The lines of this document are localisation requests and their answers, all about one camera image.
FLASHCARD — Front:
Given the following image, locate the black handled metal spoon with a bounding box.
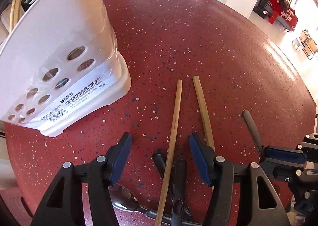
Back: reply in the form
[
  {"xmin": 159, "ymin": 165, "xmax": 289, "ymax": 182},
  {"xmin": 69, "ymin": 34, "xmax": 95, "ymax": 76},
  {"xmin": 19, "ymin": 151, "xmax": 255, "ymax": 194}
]
[{"xmin": 242, "ymin": 109, "xmax": 265, "ymax": 160}]

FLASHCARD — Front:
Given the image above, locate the red furniture in background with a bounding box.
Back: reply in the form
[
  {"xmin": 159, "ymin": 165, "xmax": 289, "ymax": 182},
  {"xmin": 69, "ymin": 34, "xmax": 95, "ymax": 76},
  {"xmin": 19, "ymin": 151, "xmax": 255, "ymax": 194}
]
[{"xmin": 253, "ymin": 0, "xmax": 298, "ymax": 31}]

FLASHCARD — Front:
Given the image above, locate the white plastic utensil holder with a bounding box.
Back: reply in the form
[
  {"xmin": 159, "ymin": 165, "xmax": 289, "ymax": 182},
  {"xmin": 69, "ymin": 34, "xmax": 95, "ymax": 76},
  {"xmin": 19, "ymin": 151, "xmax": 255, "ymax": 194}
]
[{"xmin": 1, "ymin": 0, "xmax": 131, "ymax": 137}]

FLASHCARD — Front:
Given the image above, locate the wooden chopstick in holder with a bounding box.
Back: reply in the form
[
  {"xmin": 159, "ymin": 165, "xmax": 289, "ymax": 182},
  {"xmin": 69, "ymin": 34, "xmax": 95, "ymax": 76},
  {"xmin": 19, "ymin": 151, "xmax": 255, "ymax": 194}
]
[{"xmin": 9, "ymin": 0, "xmax": 21, "ymax": 33}]

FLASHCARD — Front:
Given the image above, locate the black handled utensil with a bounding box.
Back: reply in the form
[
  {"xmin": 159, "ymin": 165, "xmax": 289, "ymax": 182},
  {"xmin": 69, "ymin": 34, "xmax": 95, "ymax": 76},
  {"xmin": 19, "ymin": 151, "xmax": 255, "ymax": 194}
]
[{"xmin": 151, "ymin": 152, "xmax": 192, "ymax": 226}]

